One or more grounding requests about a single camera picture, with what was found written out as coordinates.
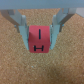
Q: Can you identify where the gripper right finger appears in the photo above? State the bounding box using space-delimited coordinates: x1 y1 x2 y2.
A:
49 8 76 50

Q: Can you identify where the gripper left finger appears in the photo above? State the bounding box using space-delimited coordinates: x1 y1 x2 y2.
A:
0 9 31 50

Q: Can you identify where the pink block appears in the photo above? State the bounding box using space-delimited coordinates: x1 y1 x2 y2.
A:
27 25 54 54

